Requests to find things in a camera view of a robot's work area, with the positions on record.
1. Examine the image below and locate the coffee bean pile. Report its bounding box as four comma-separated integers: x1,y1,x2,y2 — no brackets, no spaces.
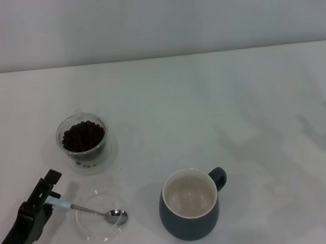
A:
60,119,106,155

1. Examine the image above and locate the dark grey ceramic mug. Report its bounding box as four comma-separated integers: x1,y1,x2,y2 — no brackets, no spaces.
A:
155,165,233,243

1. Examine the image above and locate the small clear glass dish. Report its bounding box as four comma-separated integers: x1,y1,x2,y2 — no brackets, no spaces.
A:
72,187,133,244

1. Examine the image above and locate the clear glass cup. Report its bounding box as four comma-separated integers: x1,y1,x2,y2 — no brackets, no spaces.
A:
53,106,111,168

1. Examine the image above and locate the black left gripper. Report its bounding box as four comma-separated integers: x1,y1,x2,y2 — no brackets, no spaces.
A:
0,168,68,244

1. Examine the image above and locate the blue handled metal spoon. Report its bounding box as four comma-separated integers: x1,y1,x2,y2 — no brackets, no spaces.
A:
46,191,129,231

